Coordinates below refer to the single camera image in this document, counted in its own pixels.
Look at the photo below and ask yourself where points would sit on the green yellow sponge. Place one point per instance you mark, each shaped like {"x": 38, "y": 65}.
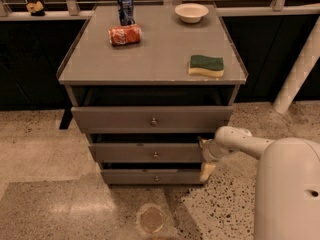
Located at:
{"x": 206, "y": 65}

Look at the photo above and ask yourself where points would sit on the blue soda can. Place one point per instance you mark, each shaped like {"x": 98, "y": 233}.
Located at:
{"x": 126, "y": 12}

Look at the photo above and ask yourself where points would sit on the grey bottom drawer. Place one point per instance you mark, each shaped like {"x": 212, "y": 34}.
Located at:
{"x": 151, "y": 177}

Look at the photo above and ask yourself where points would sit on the grey drawer cabinet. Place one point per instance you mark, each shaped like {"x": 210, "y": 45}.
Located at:
{"x": 153, "y": 72}

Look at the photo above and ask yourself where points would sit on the grey drawer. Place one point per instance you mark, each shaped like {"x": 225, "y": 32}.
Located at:
{"x": 146, "y": 153}
{"x": 151, "y": 119}
{"x": 151, "y": 177}

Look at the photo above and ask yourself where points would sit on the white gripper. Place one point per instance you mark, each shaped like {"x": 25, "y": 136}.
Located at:
{"x": 209, "y": 151}

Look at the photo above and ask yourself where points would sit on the orange soda can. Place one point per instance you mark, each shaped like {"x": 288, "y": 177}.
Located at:
{"x": 123, "y": 35}

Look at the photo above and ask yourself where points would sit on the grey top drawer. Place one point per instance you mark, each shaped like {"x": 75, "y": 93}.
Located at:
{"x": 151, "y": 119}

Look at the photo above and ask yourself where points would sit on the white diagonal pole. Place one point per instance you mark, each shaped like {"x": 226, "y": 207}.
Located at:
{"x": 301, "y": 69}

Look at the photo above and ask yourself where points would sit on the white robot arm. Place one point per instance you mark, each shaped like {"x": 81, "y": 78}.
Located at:
{"x": 287, "y": 190}

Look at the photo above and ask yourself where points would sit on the small object on ledge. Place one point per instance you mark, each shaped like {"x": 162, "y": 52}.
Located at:
{"x": 35, "y": 8}

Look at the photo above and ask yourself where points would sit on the white bowl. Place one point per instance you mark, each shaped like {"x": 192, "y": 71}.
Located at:
{"x": 191, "y": 12}

